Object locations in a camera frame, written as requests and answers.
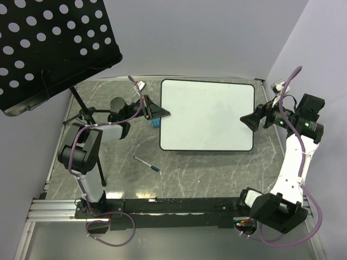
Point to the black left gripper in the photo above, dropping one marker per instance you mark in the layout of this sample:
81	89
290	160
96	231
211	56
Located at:
153	110

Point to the white marker pen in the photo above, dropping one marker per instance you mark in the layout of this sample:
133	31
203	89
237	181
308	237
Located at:
142	161

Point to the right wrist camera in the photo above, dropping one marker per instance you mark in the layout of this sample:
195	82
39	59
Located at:
277	88

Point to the white whiteboard black frame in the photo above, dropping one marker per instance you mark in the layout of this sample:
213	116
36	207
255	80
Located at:
205	116

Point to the black perforated music stand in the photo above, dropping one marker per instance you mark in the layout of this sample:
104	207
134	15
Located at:
49	46

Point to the black tripod stand legs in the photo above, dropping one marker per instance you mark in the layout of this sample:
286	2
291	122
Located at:
86	114

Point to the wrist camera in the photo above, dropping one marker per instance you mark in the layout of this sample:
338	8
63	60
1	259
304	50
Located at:
277	88
139	86

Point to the blue marker cap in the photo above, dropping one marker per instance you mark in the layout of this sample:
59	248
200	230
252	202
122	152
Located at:
155	168

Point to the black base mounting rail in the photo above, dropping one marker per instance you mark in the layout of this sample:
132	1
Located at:
122	214

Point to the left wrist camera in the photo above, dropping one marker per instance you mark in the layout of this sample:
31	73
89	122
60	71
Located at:
139	86

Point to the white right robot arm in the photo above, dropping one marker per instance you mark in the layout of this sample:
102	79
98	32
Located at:
282	208

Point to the aluminium extrusion frame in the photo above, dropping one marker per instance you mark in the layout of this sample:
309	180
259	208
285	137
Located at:
46	222

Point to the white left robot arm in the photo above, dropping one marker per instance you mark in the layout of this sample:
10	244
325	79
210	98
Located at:
79	152

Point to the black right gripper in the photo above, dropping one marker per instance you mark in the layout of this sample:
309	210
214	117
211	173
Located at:
252	120

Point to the blue studded building plate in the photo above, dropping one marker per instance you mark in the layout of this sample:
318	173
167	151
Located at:
155	123

